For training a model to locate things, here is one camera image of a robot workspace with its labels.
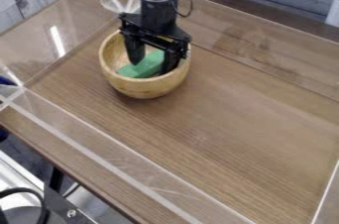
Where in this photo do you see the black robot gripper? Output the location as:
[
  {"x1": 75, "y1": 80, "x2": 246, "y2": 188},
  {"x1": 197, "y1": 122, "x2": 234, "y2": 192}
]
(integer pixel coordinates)
[{"x1": 119, "y1": 0, "x2": 191, "y2": 74}]

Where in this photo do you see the green rectangular block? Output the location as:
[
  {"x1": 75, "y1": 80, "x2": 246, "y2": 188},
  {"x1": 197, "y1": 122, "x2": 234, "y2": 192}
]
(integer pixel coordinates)
[{"x1": 116, "y1": 50, "x2": 164, "y2": 78}]

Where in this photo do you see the brown wooden bowl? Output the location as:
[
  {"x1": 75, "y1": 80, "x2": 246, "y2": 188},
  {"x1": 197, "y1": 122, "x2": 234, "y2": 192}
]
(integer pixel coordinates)
[{"x1": 97, "y1": 31, "x2": 191, "y2": 99}]

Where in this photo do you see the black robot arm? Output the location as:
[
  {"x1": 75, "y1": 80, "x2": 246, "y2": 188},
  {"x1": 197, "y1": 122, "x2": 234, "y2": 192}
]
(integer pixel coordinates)
[{"x1": 119, "y1": 0, "x2": 192, "y2": 74}]

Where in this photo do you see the clear acrylic table barrier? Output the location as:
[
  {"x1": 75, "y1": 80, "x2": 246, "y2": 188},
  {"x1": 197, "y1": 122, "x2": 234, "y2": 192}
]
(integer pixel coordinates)
[{"x1": 0, "y1": 0, "x2": 339, "y2": 224}]

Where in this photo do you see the black cable loop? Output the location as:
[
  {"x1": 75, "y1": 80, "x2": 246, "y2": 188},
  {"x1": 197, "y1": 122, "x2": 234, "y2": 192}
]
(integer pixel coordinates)
[{"x1": 0, "y1": 186, "x2": 51, "y2": 224}]

